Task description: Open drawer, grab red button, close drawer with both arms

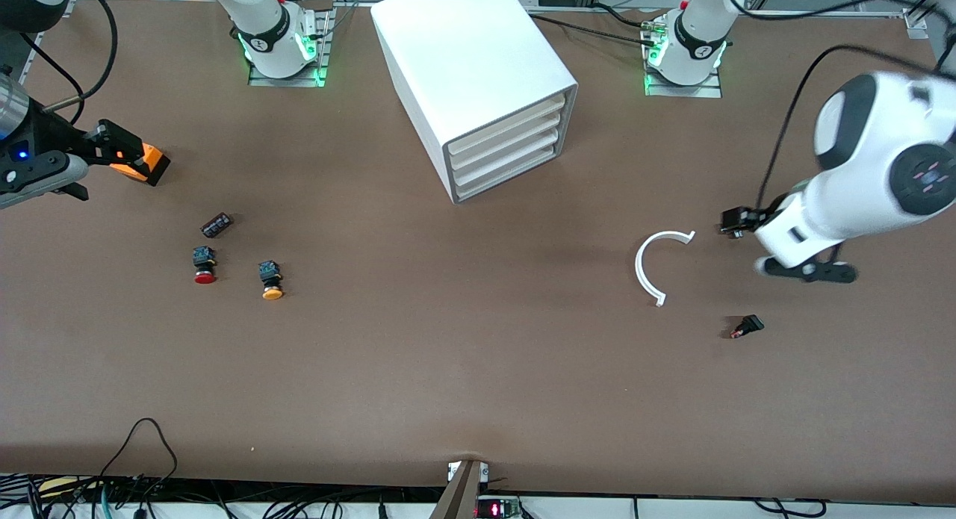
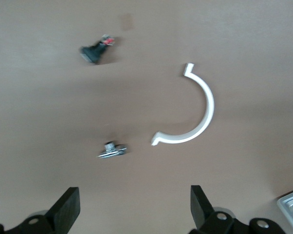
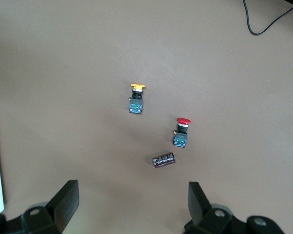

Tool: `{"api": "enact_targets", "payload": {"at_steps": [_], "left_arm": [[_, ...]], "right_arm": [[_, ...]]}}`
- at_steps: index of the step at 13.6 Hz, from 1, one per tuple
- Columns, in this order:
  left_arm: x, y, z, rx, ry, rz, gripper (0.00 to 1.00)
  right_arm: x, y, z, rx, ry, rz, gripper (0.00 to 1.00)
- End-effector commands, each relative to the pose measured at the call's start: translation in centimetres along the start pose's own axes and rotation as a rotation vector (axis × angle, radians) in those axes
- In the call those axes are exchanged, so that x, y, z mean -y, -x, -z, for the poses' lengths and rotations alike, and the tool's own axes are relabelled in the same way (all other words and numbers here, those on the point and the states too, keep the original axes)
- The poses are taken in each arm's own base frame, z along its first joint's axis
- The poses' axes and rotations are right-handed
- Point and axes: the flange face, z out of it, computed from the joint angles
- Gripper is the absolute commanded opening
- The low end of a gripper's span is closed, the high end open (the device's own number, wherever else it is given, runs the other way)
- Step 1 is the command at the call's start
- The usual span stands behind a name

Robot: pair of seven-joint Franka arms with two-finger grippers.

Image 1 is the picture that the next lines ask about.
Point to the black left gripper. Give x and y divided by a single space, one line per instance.
750 219

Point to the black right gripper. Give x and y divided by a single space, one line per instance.
54 137

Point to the red push button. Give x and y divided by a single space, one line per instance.
205 278

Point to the white plastic drawer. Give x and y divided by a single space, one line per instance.
508 125
508 144
508 175
508 160

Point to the white drawer cabinet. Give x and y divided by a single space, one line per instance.
470 56

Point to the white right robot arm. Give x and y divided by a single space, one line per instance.
265 33

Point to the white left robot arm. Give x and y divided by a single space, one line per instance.
874 153

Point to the orange push button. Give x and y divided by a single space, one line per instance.
272 293

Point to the orange box with hole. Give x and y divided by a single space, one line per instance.
153 160

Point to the white curved plastic clip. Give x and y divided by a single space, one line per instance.
639 269

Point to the small black cylindrical component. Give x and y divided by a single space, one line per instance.
216 225

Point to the small red LED display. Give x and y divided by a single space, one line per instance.
497 510

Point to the small black red switch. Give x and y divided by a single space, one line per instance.
750 324

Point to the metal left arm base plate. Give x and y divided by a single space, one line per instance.
683 91

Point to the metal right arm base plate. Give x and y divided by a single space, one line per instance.
287 81

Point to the grey metal post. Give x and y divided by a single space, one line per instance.
459 496

